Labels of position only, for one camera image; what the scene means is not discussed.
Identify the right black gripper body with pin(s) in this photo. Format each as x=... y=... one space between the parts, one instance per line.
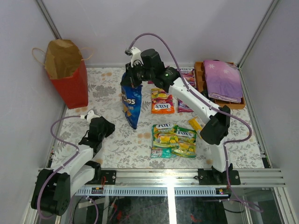
x=147 y=74

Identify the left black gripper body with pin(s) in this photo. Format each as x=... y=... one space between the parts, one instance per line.
x=108 y=127

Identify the blue Doritos chip bag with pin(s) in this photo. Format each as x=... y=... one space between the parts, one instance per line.
x=131 y=101

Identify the purple candy bag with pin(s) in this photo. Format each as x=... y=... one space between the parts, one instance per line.
x=182 y=107
x=188 y=74

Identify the orange snack package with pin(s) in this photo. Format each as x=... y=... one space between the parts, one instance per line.
x=161 y=102

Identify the green snack package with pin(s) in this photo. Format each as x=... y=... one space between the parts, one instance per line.
x=164 y=140

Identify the yellow snack bar packet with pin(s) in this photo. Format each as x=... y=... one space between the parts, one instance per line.
x=195 y=124

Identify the red paper bag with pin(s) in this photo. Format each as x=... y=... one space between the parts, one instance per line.
x=65 y=66

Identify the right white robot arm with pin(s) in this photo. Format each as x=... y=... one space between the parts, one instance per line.
x=215 y=118

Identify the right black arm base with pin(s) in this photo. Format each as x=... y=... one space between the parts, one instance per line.
x=213 y=177

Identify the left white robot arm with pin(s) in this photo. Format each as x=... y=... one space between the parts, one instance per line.
x=55 y=187

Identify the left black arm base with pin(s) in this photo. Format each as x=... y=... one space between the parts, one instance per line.
x=104 y=177

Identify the wooden compartment tray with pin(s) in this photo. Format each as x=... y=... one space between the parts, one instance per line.
x=199 y=73

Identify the floral table mat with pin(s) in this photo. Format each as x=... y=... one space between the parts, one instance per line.
x=126 y=147

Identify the black item in tray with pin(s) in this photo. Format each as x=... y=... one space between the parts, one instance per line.
x=205 y=94

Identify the purple star cloth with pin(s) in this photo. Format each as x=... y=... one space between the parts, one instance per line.
x=223 y=81

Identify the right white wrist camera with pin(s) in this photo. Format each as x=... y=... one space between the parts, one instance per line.
x=135 y=55

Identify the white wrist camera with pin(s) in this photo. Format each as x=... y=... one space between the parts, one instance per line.
x=135 y=55
x=89 y=116

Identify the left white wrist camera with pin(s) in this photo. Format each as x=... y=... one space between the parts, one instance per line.
x=89 y=116

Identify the blue slotted cable duct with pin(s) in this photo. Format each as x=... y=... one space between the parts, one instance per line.
x=150 y=191

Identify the aluminium front rail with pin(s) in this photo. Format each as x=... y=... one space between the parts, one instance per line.
x=252 y=178

